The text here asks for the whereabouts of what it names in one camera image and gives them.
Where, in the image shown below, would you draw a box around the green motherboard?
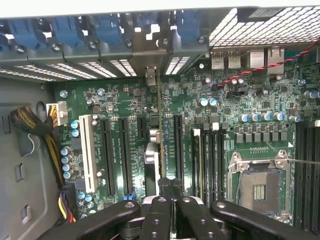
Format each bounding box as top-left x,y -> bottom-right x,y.
52,47 -> 320,233

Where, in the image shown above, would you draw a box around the black open PC case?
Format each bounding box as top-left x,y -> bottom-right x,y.
0,0 -> 320,240

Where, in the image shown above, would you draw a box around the red black twisted wire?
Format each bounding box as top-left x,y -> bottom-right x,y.
217,39 -> 320,87

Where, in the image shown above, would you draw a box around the blue card retainer clip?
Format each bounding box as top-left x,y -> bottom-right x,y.
0,33 -> 10,52
93,16 -> 125,45
174,13 -> 202,43
7,19 -> 38,50
51,16 -> 85,48

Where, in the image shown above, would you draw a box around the short black expansion slot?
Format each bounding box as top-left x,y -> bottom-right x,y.
136,116 -> 148,141

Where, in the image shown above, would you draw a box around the vented metal slot cover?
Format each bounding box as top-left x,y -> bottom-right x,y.
0,65 -> 56,83
65,48 -> 118,79
164,47 -> 192,76
0,53 -> 76,81
29,51 -> 98,80
99,47 -> 138,78

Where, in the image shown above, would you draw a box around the white power connector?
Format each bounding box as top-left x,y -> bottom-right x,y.
45,101 -> 68,128

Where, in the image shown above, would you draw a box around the long black expansion slot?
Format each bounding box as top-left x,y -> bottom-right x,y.
99,117 -> 116,198
117,117 -> 134,197
173,114 -> 185,195

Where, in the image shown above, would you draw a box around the black yellow sleeved wire bundle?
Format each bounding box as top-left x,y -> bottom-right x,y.
9,106 -> 66,188

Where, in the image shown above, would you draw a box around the silver rear port block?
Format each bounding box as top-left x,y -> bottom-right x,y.
249,49 -> 266,69

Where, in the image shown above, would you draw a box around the red yellow orange wires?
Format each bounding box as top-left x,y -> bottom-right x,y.
57,192 -> 77,224

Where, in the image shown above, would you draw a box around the silver USB port block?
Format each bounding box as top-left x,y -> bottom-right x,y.
210,51 -> 225,70
227,51 -> 243,70

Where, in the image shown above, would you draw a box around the blue expansion slot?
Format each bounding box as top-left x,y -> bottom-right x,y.
162,117 -> 168,177

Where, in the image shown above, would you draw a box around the white expansion slot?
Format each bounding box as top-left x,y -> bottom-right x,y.
78,114 -> 99,194

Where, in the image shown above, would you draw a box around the CPU socket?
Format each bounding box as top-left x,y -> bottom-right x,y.
227,149 -> 292,221

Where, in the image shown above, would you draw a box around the thin metal locking lever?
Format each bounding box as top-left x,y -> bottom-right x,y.
284,158 -> 320,166

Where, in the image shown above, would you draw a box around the silver network port block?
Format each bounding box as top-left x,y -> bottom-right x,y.
266,46 -> 286,75

